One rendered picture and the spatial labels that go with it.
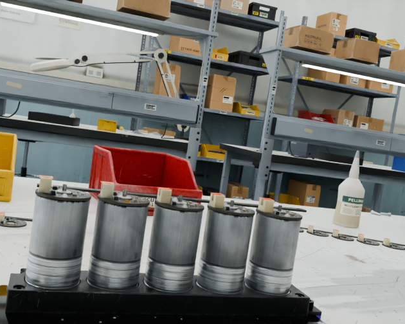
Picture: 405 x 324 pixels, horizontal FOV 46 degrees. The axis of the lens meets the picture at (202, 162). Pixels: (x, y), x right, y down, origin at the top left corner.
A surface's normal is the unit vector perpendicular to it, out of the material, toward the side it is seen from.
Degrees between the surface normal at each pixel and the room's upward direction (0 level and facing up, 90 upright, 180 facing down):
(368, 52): 91
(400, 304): 0
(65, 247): 90
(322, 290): 0
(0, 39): 90
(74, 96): 90
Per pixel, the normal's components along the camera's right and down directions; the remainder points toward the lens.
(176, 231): 0.01, 0.07
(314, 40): 0.35, 0.12
